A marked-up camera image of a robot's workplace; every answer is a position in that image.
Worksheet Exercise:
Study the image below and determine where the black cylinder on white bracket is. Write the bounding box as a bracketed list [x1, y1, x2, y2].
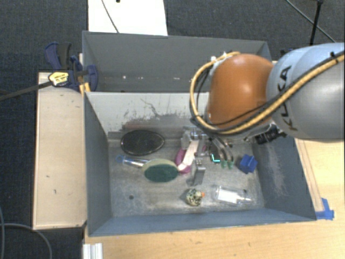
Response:
[254, 127, 288, 146]

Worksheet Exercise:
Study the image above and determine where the clear tube with blue cap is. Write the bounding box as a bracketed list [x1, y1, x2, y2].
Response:
[115, 155, 149, 169]

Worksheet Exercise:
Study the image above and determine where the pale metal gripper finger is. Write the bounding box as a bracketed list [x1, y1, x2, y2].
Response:
[181, 129, 194, 151]
[190, 158, 206, 187]

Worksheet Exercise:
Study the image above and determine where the purple and white curved object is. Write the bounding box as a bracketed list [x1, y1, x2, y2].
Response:
[174, 140, 202, 175]

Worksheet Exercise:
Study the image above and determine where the pale wood board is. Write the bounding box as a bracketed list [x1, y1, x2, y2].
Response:
[32, 71, 88, 230]

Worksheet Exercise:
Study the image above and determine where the black oval dish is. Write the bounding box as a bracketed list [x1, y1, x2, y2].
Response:
[120, 129, 165, 157]

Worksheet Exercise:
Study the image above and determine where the green and yellow oval sponge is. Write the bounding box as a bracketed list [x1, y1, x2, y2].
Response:
[141, 158, 180, 183]

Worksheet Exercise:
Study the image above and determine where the blue plastic block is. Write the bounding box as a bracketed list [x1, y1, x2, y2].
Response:
[237, 153, 258, 175]

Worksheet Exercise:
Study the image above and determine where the speckled toy with orange tip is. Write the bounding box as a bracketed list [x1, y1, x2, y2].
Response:
[185, 188, 206, 207]

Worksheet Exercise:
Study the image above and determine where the grey metal bin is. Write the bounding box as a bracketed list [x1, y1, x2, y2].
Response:
[81, 30, 318, 237]

